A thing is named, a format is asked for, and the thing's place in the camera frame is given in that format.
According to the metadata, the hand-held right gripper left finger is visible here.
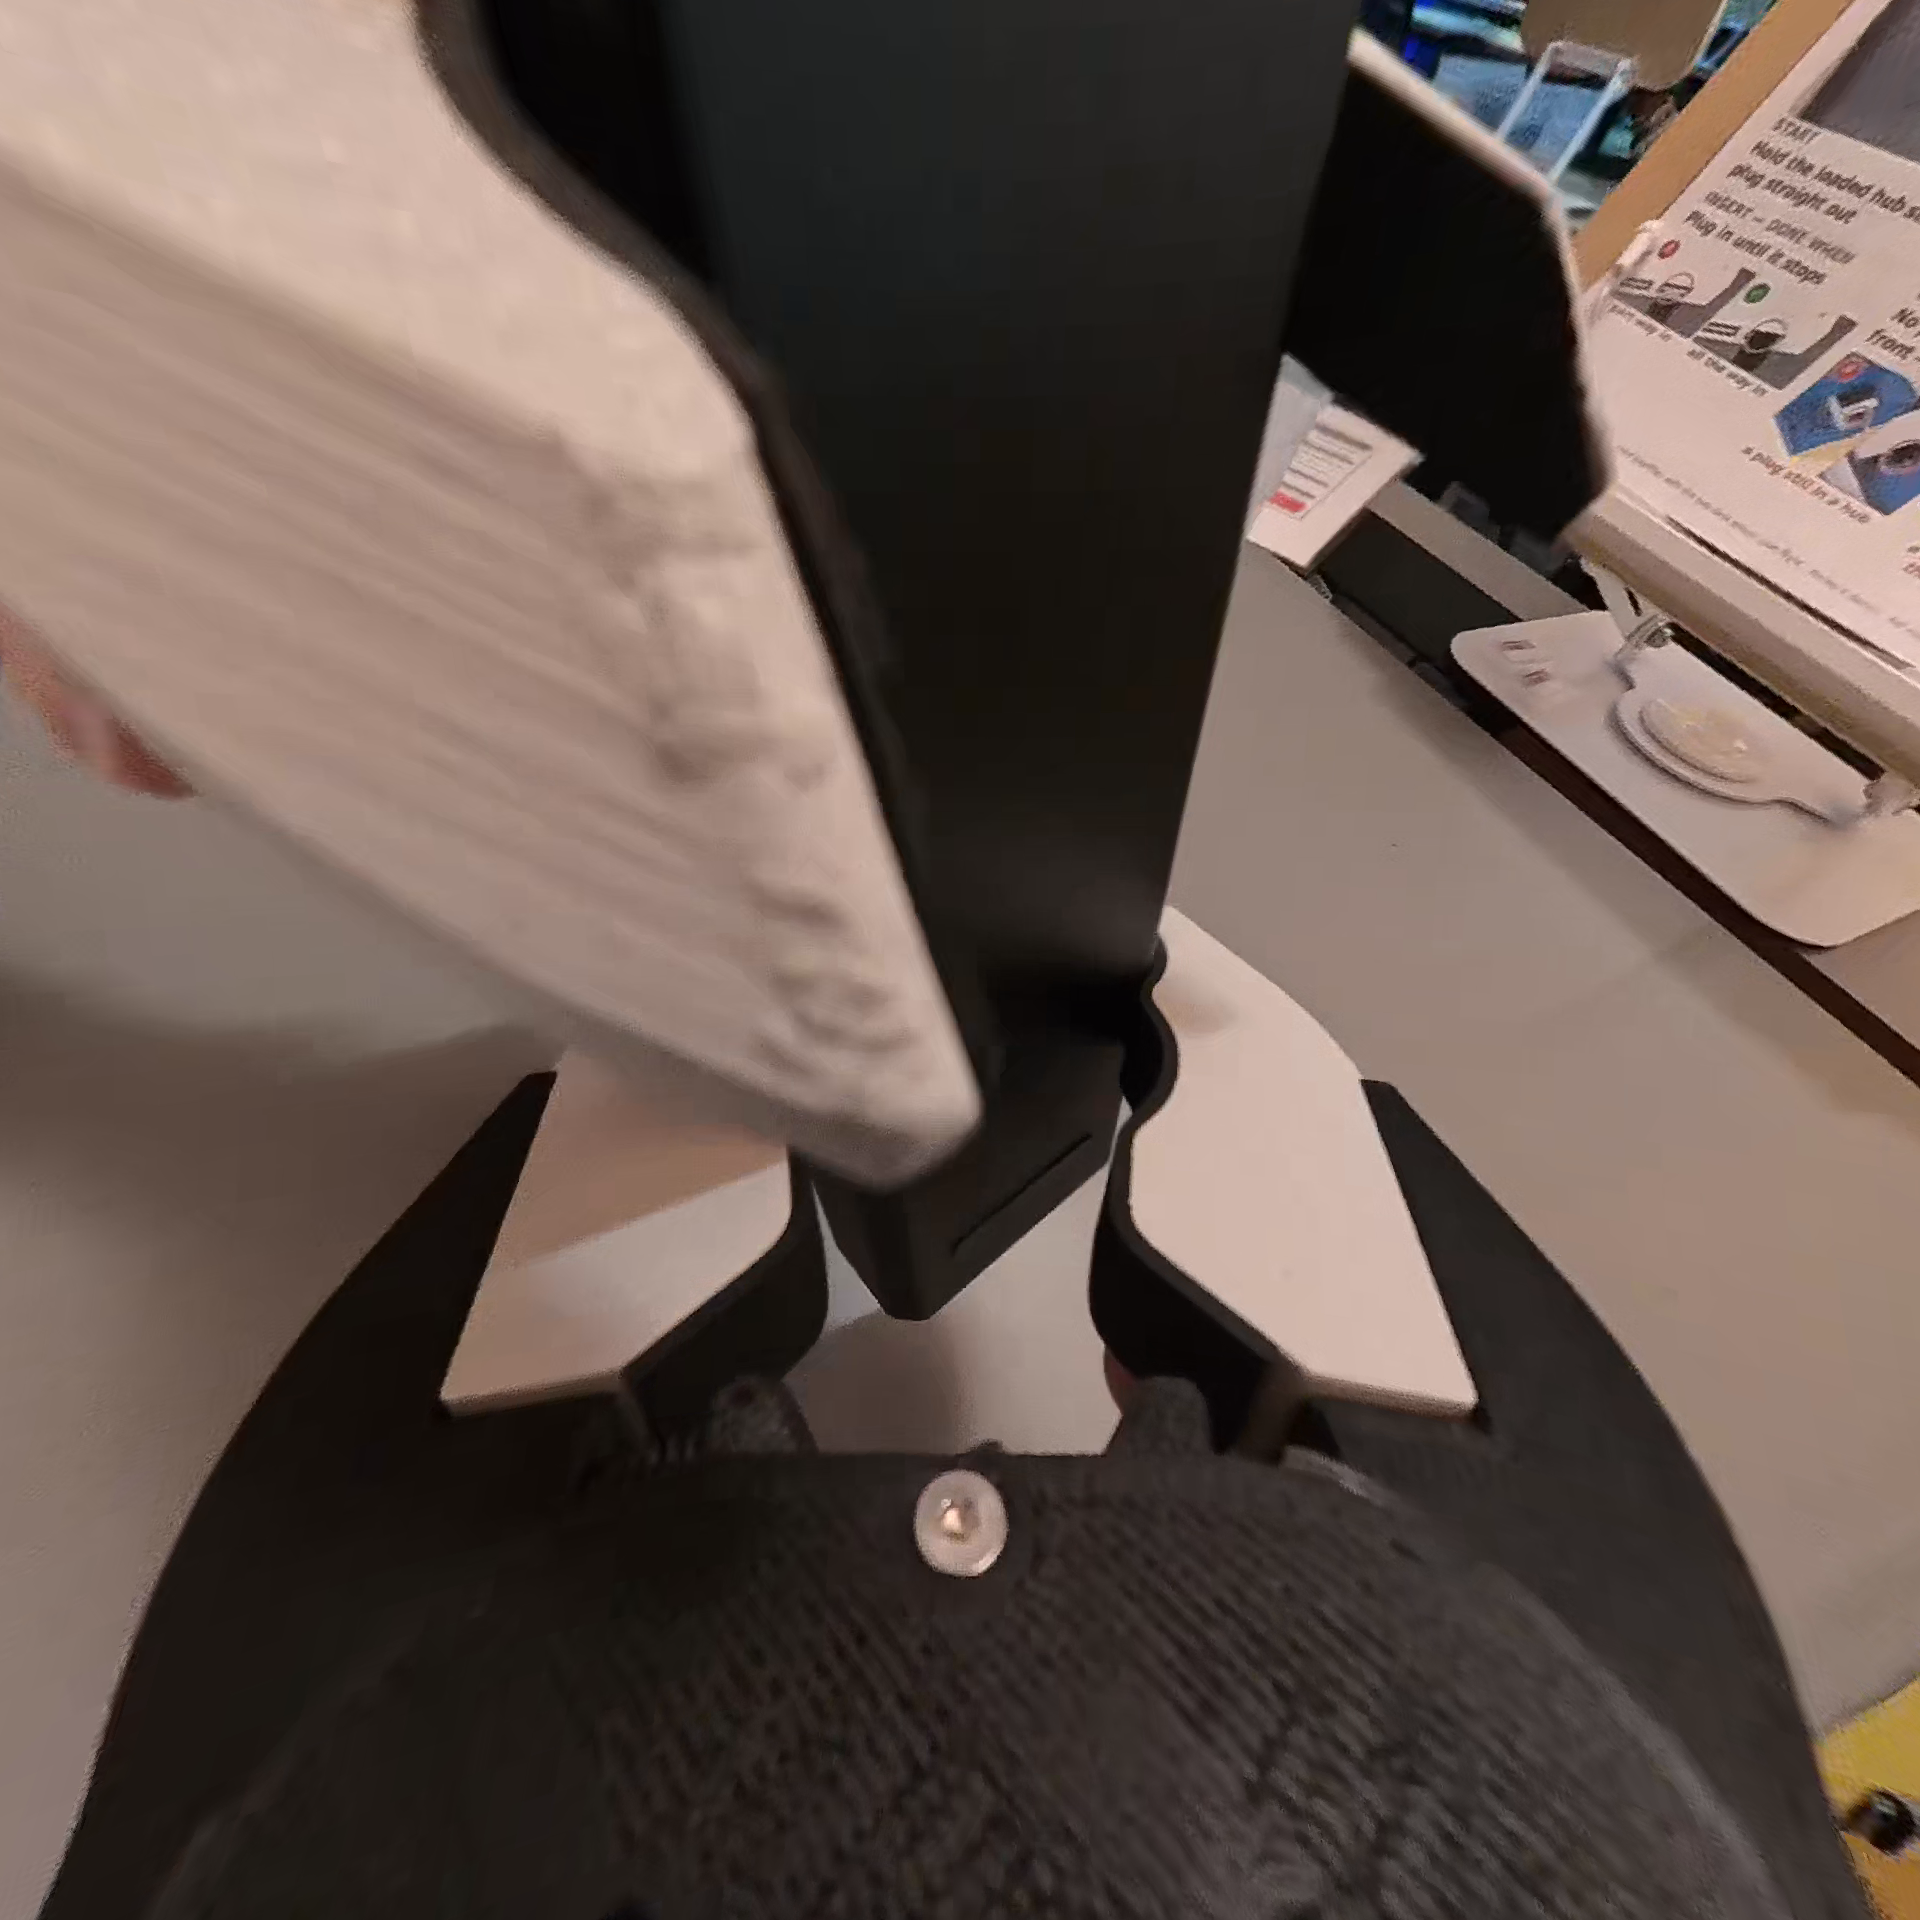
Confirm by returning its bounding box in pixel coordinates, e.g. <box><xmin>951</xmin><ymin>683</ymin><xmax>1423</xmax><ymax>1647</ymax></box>
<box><xmin>439</xmin><ymin>1049</ymin><xmax>833</xmax><ymax>1431</ymax></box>

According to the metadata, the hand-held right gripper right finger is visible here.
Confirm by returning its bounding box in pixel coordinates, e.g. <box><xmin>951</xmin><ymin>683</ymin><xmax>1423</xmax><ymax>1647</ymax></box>
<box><xmin>1089</xmin><ymin>903</ymin><xmax>1482</xmax><ymax>1460</ymax></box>

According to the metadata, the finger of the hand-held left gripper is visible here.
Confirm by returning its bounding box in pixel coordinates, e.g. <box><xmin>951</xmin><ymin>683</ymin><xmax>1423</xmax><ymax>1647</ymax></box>
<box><xmin>1283</xmin><ymin>27</ymin><xmax>1619</xmax><ymax>544</ymax></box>
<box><xmin>0</xmin><ymin>0</ymin><xmax>993</xmax><ymax>1191</ymax></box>

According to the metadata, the black multi-port usb hub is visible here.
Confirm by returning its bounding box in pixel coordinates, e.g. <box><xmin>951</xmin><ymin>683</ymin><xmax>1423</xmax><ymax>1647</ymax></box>
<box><xmin>481</xmin><ymin>0</ymin><xmax>1359</xmax><ymax>1325</ymax></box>

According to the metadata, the yellow plastic bin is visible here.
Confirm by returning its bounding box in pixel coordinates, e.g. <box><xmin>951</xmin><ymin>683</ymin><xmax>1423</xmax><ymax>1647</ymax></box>
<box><xmin>1812</xmin><ymin>1680</ymin><xmax>1920</xmax><ymax>1920</ymax></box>

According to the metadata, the person's left hand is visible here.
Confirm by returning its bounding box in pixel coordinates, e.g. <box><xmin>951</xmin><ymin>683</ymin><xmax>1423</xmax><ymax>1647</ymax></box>
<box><xmin>0</xmin><ymin>604</ymin><xmax>202</xmax><ymax>800</ymax></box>

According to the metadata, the laminated paper sheet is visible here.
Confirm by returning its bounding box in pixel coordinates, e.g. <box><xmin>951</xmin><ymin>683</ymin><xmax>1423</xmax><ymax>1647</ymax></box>
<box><xmin>1245</xmin><ymin>359</ymin><xmax>1420</xmax><ymax>569</ymax></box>

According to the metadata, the instruction sheet on wooden stand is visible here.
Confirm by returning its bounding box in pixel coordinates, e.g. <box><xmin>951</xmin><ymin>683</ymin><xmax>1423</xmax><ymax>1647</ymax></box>
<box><xmin>1446</xmin><ymin>0</ymin><xmax>1920</xmax><ymax>950</ymax></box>

